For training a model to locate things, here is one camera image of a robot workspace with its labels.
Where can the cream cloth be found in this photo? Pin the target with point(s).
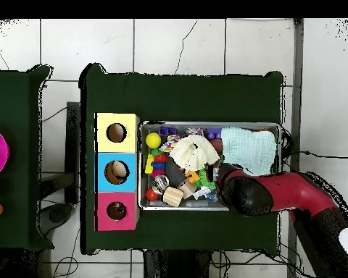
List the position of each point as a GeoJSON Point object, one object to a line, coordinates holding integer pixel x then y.
{"type": "Point", "coordinates": [194, 155]}

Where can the green spiky puffer toy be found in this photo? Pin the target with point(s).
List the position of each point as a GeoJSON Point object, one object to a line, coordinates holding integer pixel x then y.
{"type": "Point", "coordinates": [204, 179]}

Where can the mint green cloth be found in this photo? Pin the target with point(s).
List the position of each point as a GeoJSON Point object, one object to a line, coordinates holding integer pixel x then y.
{"type": "Point", "coordinates": [249, 147]}

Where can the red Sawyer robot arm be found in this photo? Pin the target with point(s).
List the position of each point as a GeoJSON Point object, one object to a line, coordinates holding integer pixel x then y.
{"type": "Point", "coordinates": [293, 191]}

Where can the clear mesh bin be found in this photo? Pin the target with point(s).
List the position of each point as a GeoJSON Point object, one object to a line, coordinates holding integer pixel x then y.
{"type": "Point", "coordinates": [177, 207]}

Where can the wooden box with three holes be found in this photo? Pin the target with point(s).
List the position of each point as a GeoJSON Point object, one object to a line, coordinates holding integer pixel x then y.
{"type": "Point", "coordinates": [116, 150]}

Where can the polka dot cloth toy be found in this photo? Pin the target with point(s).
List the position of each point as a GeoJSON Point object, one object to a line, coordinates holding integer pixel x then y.
{"type": "Point", "coordinates": [169, 144]}

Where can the rainbow spiky caterpillar toy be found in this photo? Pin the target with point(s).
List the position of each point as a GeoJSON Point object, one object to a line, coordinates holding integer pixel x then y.
{"type": "Point", "coordinates": [159, 163]}

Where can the blue building block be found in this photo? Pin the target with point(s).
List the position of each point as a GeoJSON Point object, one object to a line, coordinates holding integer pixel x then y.
{"type": "Point", "coordinates": [166, 131]}

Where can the yellow ball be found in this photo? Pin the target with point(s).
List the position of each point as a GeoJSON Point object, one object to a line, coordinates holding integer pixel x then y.
{"type": "Point", "coordinates": [153, 140]}

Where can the yellow foam block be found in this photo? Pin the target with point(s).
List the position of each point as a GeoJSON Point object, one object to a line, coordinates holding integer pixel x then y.
{"type": "Point", "coordinates": [148, 165]}

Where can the orange building block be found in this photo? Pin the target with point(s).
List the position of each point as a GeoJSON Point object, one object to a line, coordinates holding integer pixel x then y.
{"type": "Point", "coordinates": [193, 177]}

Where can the silver metal cup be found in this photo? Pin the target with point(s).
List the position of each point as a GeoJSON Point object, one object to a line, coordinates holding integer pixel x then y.
{"type": "Point", "coordinates": [159, 184]}

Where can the brown cardboard piece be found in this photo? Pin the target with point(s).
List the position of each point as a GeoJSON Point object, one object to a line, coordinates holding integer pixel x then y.
{"type": "Point", "coordinates": [188, 189]}

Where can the striped wooden block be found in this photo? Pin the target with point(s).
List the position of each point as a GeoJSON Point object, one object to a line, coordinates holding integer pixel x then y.
{"type": "Point", "coordinates": [172, 197]}

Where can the brown toy football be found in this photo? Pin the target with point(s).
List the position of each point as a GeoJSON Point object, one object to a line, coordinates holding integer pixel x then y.
{"type": "Point", "coordinates": [217, 145]}

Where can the purple building block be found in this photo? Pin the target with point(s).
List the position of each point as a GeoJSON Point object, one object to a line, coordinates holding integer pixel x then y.
{"type": "Point", "coordinates": [213, 134]}

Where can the red ball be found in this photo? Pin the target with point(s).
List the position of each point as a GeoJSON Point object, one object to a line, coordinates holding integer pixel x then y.
{"type": "Point", "coordinates": [151, 195]}

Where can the grey plastic toy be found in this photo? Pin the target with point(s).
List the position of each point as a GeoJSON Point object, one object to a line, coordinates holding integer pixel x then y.
{"type": "Point", "coordinates": [201, 193]}

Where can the dark green table cloth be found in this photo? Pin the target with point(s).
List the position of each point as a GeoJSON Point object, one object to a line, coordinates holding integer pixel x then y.
{"type": "Point", "coordinates": [177, 95]}
{"type": "Point", "coordinates": [14, 101]}

